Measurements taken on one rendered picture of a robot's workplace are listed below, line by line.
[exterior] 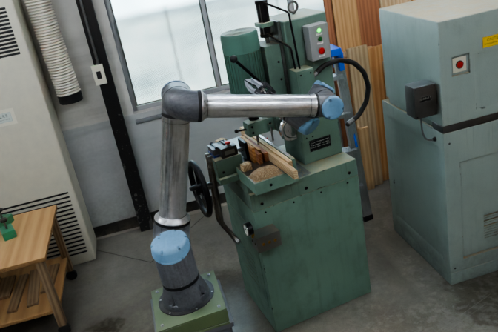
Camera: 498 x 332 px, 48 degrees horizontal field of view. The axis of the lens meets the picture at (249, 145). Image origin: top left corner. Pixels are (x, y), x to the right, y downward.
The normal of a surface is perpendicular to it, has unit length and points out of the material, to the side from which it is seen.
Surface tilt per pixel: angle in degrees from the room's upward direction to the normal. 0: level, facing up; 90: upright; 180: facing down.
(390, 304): 0
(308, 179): 90
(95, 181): 90
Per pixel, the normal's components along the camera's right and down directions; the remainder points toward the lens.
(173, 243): -0.20, -0.87
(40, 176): 0.24, 0.33
